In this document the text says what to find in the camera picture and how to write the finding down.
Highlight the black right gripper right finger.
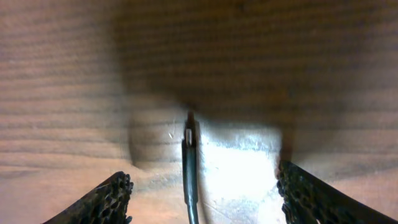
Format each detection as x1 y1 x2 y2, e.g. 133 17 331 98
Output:
277 160 397 224

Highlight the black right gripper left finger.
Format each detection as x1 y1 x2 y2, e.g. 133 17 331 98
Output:
44 171 134 224

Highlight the black charger cable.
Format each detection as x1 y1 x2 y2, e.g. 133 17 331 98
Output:
181 110 201 224

